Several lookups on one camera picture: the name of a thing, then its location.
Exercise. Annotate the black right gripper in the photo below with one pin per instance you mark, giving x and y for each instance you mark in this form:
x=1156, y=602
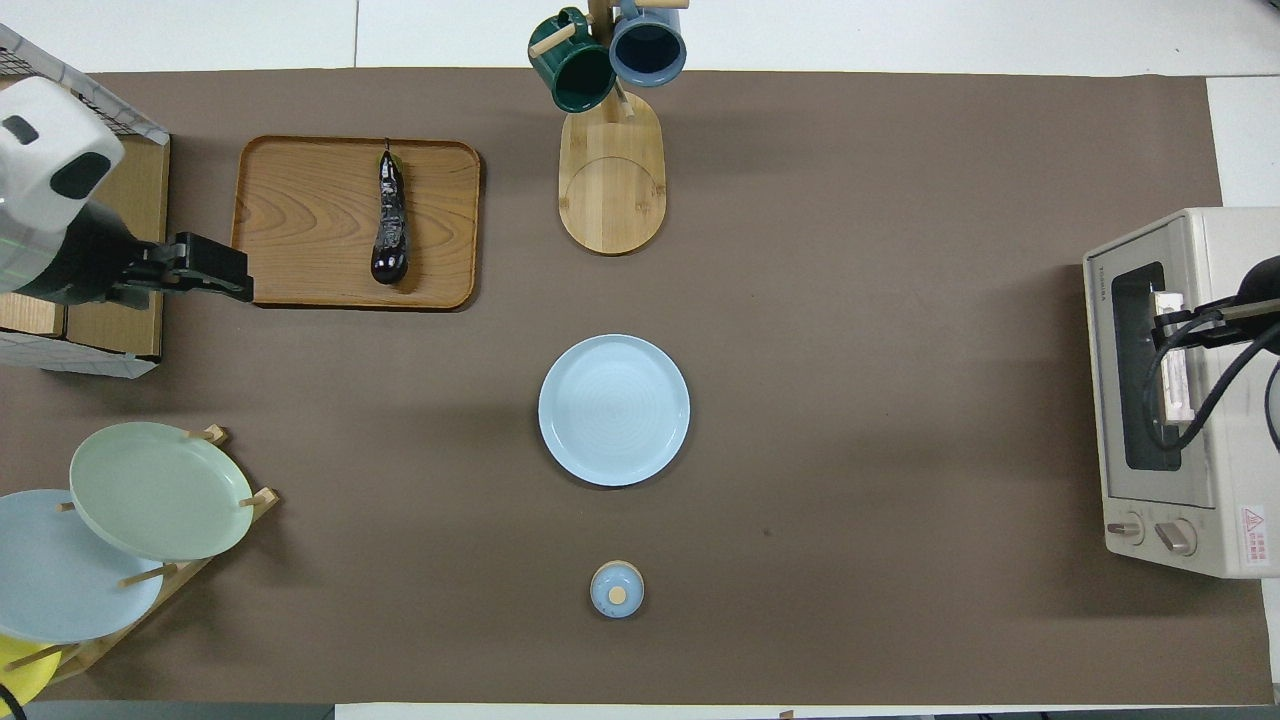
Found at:
x=1258, y=308

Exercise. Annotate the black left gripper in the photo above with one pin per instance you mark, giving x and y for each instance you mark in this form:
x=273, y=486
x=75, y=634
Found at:
x=210, y=262

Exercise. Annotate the glass oven door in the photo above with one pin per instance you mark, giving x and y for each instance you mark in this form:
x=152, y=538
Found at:
x=1130, y=420

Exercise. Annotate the dark purple eggplant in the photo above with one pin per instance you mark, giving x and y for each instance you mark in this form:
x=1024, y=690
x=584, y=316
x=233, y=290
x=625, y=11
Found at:
x=390, y=230

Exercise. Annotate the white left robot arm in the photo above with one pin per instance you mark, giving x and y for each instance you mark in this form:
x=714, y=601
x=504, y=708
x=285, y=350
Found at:
x=50, y=200

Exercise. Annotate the cream toaster oven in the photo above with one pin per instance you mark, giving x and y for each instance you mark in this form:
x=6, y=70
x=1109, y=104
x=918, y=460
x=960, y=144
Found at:
x=1240, y=400

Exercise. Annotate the square wooden tray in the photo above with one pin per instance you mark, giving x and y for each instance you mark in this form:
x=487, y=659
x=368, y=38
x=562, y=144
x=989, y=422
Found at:
x=310, y=220

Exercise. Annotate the white marble-pattern liner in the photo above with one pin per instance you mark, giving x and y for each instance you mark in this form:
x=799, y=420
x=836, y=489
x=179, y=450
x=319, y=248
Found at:
x=80, y=362

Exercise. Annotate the pale green racked plate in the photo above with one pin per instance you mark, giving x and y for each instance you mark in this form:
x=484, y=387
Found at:
x=160, y=490

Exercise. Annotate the wooden plate rack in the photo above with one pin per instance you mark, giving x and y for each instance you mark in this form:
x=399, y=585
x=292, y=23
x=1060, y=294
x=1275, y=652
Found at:
x=190, y=572

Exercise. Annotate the brown table mat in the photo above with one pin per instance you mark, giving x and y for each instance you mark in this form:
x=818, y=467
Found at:
x=850, y=350

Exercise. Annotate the light blue racked plate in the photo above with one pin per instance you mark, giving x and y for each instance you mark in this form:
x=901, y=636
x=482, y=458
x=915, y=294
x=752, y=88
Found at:
x=60, y=580

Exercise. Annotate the wooden mug tree stand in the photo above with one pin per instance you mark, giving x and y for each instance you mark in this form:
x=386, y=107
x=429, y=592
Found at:
x=610, y=190

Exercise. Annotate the dark green mug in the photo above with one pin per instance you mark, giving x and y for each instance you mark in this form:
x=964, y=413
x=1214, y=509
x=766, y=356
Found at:
x=575, y=70

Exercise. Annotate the yellow racked plate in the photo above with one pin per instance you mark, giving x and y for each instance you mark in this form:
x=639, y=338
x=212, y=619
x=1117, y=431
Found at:
x=20, y=670

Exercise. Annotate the blue mug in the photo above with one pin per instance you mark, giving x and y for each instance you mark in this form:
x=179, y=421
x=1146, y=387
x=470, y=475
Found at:
x=648, y=45

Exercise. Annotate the small blue lid wooden knob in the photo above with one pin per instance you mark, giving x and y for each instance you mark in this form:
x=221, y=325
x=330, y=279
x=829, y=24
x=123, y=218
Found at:
x=617, y=590

